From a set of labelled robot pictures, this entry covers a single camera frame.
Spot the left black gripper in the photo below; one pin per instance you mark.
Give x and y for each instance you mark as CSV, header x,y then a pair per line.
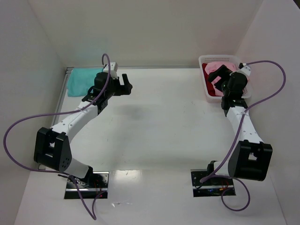
x,y
121,85

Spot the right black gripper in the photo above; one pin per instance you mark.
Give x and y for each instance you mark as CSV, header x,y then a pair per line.
x,y
220,78

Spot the pink t shirt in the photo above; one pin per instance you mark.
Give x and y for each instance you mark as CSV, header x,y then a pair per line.
x,y
213,66

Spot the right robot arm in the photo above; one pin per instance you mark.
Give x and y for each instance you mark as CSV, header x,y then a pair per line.
x,y
249,156

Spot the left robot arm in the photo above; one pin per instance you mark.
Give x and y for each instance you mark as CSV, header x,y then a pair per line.
x,y
52,147

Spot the red t shirt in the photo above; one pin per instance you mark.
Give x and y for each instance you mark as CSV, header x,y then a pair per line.
x,y
209,86

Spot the teal folded t shirt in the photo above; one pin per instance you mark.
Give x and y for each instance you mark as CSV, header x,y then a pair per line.
x,y
80,80

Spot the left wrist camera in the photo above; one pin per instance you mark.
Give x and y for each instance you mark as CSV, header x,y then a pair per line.
x,y
113,70

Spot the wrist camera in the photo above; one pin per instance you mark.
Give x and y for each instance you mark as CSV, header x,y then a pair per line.
x,y
244,69
113,70

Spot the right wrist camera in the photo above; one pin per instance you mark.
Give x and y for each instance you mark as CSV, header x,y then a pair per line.
x,y
244,69

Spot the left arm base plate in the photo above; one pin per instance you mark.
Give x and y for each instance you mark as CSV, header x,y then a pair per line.
x,y
89,189

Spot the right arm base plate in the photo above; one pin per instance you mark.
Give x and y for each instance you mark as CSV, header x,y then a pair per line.
x,y
211,187

